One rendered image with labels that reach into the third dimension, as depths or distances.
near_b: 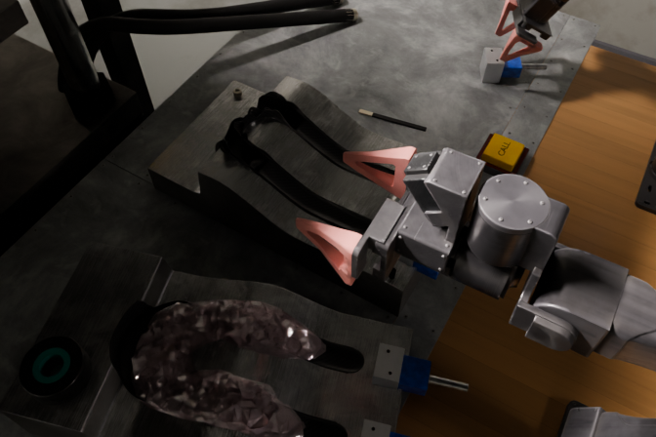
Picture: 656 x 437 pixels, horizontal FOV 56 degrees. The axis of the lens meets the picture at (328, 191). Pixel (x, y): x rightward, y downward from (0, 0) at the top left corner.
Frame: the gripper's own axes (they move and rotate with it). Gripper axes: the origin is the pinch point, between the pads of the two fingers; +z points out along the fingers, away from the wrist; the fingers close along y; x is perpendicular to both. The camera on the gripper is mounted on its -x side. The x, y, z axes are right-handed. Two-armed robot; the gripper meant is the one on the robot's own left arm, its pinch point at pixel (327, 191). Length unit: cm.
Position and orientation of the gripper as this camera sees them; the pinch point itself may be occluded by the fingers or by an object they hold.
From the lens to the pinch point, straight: 63.2
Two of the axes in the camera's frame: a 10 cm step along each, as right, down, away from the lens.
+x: 0.2, 6.0, 8.0
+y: -4.9, 7.0, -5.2
